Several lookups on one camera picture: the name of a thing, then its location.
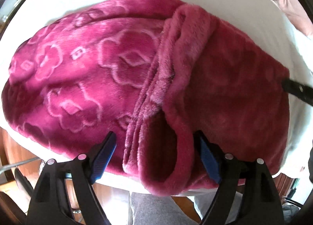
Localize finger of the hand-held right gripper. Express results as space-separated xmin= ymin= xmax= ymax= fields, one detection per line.
xmin=281 ymin=77 xmax=313 ymax=106

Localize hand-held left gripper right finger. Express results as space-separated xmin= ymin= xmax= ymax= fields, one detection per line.
xmin=195 ymin=131 xmax=286 ymax=225

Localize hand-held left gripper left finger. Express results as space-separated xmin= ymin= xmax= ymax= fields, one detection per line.
xmin=26 ymin=131 xmax=117 ymax=225

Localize pink pillow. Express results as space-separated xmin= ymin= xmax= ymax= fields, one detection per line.
xmin=271 ymin=0 xmax=313 ymax=38

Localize person's grey trousers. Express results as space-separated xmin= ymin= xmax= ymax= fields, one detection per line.
xmin=130 ymin=189 xmax=244 ymax=225

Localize magenta fleece pants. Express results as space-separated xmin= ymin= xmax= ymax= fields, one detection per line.
xmin=1 ymin=0 xmax=291 ymax=196

